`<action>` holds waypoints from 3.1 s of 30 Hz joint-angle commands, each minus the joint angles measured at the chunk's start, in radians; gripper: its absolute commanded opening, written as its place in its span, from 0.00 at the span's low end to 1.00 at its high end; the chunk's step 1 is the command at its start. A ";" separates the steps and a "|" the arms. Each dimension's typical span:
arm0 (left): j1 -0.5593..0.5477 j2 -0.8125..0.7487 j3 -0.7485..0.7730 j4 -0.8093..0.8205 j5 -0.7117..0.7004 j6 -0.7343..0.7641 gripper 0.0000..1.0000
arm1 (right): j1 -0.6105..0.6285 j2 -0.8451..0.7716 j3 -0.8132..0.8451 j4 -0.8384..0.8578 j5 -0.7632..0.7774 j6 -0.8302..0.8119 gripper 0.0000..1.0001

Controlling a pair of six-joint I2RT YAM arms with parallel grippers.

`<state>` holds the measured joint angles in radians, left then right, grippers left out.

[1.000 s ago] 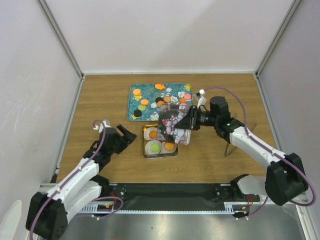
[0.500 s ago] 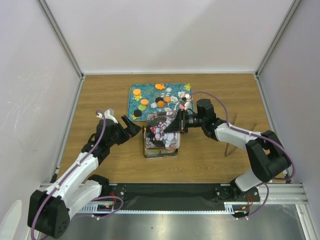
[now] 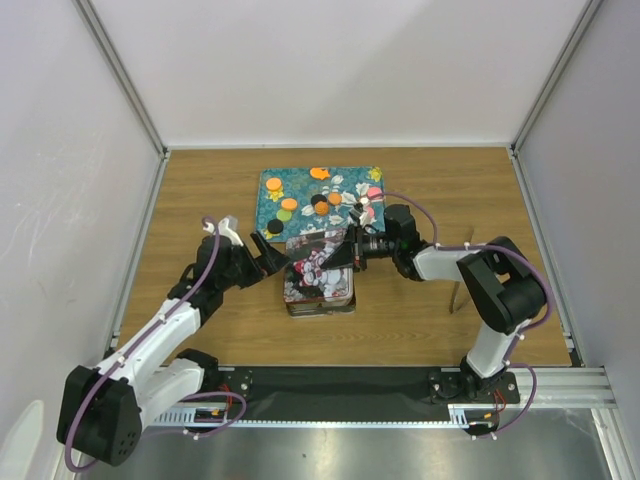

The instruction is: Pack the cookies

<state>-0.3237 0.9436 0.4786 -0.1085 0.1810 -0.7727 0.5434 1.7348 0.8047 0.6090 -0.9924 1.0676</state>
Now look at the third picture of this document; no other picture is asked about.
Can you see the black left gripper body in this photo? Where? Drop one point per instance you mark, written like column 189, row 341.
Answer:
column 243, row 269

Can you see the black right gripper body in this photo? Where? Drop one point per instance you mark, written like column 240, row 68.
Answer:
column 372, row 246

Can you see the gold tin lid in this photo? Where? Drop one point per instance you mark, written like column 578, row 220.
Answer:
column 306, row 281

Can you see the gold cookie tin box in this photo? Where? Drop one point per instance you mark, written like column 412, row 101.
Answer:
column 325, row 308

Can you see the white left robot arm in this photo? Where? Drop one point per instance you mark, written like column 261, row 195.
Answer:
column 106, row 408

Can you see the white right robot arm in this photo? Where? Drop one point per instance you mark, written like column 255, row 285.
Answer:
column 509, row 293

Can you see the black round cookie left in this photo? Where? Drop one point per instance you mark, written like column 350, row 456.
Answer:
column 275, row 226

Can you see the black round cookie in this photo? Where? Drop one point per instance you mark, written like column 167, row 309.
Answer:
column 275, row 226
column 318, row 198

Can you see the green round cookie left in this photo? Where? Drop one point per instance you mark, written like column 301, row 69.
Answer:
column 284, row 215

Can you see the orange waffle cookie centre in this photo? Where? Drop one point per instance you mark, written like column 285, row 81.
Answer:
column 322, row 208

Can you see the pink round cookie right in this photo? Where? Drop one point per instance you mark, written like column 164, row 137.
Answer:
column 374, row 192

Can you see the orange round cookie centre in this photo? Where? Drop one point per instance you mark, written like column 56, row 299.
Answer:
column 334, row 198

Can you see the orange round cookie left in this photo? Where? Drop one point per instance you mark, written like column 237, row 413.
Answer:
column 289, row 204

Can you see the teal floral serving tray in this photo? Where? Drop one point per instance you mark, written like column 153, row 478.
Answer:
column 351, row 182

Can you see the black round cookie centre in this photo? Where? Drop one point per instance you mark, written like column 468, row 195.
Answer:
column 318, row 198

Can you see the orange round cookie top-left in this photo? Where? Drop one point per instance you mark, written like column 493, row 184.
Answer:
column 273, row 184

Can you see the orange fish cookie top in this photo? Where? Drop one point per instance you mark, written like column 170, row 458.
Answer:
column 319, row 173

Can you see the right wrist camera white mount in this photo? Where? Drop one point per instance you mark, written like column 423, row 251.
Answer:
column 356, row 213

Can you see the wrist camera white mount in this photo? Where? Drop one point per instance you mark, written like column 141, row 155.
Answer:
column 227, row 227
column 356, row 213

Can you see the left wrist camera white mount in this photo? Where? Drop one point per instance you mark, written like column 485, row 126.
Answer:
column 227, row 227

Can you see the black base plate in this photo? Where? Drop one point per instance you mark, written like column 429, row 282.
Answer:
column 293, row 407

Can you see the white cable duct left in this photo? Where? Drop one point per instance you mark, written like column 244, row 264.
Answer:
column 193, row 415

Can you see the white cable duct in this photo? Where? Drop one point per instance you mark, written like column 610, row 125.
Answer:
column 193, row 415
column 472, row 414

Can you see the white cable duct right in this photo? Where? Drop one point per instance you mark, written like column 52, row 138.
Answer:
column 472, row 414

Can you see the aluminium frame post left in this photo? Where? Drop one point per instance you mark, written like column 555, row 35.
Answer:
column 108, row 50

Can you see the aluminium frame post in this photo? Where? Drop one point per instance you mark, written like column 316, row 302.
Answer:
column 566, row 53
column 108, row 50

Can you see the aluminium frame post right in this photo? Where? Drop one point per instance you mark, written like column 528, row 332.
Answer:
column 566, row 53

